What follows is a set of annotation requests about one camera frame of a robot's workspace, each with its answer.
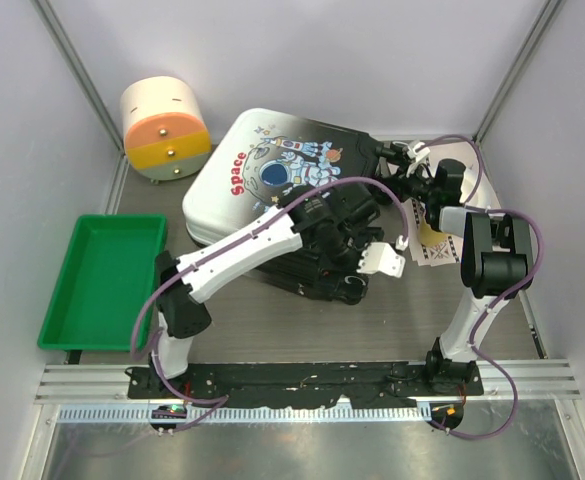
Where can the round mini drawer cabinet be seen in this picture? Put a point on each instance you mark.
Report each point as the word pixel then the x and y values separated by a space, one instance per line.
pixel 164 134

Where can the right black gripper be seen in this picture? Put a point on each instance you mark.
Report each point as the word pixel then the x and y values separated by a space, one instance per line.
pixel 399 183

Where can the white black space suitcase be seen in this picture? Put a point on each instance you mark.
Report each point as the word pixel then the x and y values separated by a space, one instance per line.
pixel 267 157

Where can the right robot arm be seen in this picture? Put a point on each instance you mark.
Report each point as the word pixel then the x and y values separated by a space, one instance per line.
pixel 500 253

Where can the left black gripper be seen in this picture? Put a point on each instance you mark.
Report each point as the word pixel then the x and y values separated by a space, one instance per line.
pixel 362 237

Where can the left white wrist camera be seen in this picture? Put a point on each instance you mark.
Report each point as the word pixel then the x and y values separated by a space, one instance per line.
pixel 380 257

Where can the green plastic tray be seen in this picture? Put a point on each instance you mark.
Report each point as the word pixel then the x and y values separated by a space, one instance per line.
pixel 107 274

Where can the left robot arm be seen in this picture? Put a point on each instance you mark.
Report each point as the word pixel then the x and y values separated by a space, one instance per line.
pixel 315 242

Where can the yellow cup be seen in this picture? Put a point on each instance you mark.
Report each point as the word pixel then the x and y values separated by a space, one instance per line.
pixel 429 237

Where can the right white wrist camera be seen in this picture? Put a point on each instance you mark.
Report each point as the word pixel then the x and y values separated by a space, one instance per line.
pixel 417 153

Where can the aluminium rail frame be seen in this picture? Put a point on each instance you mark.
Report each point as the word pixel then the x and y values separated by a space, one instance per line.
pixel 525 379

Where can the white slotted cable duct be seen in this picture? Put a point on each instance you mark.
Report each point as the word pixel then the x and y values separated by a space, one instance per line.
pixel 157 413

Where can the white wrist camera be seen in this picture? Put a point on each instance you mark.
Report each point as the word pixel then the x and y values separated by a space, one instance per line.
pixel 417 153
pixel 380 257

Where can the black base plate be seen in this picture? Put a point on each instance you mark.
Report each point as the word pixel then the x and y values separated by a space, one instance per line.
pixel 306 385

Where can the patterned placemat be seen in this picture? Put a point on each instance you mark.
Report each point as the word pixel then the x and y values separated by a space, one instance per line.
pixel 448 252

